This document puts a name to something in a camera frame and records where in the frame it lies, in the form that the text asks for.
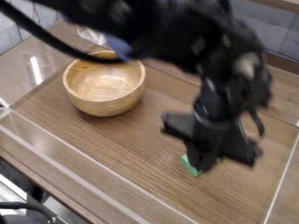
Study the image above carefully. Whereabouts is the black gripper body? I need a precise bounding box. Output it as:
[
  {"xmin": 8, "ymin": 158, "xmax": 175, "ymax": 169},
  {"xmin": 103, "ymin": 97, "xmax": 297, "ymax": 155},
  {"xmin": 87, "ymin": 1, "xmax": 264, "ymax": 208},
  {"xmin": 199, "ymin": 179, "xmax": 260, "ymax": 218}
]
[{"xmin": 161, "ymin": 101, "xmax": 263, "ymax": 167}]

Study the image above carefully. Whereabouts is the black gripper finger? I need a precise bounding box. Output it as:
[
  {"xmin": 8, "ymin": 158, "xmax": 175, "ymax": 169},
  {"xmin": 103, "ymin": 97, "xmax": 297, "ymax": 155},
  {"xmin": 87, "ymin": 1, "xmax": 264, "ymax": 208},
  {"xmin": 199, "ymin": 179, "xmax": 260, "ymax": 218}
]
[{"xmin": 187, "ymin": 143, "xmax": 220, "ymax": 172}]

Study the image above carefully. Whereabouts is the green rectangular block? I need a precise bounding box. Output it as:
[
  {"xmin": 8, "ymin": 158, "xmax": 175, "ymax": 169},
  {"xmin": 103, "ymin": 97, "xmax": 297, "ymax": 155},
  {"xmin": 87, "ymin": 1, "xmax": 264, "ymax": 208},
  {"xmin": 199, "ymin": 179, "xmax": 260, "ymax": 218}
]
[{"xmin": 181, "ymin": 155, "xmax": 201, "ymax": 177}]

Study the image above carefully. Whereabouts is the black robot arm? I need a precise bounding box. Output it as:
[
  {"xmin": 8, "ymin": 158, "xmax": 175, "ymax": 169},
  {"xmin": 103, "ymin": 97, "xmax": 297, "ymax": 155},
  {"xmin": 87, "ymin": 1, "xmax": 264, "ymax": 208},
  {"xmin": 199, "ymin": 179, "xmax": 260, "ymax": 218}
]
[{"xmin": 33, "ymin": 0, "xmax": 272, "ymax": 171}]

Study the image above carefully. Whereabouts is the wooden bowl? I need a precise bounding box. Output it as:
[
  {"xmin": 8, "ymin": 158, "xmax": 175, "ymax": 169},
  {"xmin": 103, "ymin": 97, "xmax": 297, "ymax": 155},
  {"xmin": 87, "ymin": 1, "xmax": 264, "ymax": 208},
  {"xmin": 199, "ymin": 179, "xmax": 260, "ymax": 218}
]
[{"xmin": 63, "ymin": 59, "xmax": 145, "ymax": 117}]

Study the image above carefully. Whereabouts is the clear acrylic corner bracket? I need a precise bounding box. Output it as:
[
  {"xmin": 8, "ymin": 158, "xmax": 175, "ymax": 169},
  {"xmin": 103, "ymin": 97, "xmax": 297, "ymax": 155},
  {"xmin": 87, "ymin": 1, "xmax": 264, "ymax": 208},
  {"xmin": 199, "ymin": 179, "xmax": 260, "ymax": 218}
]
[{"xmin": 76, "ymin": 26, "xmax": 108, "ymax": 46}]

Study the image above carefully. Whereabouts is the black stand with cable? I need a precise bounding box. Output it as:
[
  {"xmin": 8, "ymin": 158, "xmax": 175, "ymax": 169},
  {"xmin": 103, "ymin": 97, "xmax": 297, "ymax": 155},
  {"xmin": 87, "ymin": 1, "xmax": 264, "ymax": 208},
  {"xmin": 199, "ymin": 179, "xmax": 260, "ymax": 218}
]
[{"xmin": 0, "ymin": 195, "xmax": 60, "ymax": 224}]

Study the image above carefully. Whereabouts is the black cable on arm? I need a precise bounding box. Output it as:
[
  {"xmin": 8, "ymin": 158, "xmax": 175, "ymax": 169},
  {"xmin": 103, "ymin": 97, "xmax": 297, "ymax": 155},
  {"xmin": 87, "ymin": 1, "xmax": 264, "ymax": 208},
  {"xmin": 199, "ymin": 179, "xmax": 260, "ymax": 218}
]
[{"xmin": 0, "ymin": 0, "xmax": 127, "ymax": 65}]

